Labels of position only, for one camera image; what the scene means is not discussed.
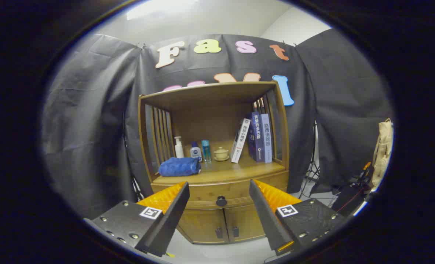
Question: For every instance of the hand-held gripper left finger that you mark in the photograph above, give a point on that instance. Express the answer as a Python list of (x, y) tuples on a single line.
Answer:
[(166, 223)]

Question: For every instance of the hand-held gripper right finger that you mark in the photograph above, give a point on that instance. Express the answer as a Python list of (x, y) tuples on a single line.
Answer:
[(267, 216)]

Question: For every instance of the black drawer knob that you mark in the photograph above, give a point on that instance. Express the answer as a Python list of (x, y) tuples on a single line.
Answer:
[(221, 201)]

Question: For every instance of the wooden drawer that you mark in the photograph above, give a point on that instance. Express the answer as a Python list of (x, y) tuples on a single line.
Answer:
[(210, 190)]

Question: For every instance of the wooden countertop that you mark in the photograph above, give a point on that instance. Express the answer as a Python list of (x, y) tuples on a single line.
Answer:
[(236, 170)]

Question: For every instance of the wooden cabinet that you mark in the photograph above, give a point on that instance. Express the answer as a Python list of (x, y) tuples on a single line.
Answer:
[(210, 121)]

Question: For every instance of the blue rolled towel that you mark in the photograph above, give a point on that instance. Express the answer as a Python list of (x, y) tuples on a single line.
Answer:
[(179, 167)]

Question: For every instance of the black tripod stand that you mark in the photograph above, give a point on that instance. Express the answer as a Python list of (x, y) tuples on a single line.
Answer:
[(314, 161)]

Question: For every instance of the white pump bottle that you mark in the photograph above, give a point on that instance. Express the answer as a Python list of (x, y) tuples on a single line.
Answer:
[(179, 150)]

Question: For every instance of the grey-blue book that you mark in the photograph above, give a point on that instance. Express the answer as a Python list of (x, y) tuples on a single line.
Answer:
[(267, 139)]

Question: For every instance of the white bottle blue cap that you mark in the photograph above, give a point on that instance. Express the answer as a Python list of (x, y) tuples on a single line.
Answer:
[(195, 152)]

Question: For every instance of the pale green lidded teacup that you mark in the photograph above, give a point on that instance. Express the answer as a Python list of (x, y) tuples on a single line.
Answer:
[(221, 153)]

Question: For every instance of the white book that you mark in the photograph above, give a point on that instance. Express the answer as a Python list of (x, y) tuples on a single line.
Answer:
[(240, 141)]

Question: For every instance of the dark blue book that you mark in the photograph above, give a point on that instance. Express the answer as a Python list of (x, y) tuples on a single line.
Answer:
[(258, 135)]

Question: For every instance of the clear blue bottle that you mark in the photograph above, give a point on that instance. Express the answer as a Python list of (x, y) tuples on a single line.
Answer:
[(206, 148)]

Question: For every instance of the orange clamp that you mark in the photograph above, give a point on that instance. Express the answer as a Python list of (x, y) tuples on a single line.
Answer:
[(366, 166)]

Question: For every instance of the beige bag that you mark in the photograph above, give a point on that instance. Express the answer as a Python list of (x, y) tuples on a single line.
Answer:
[(383, 154)]

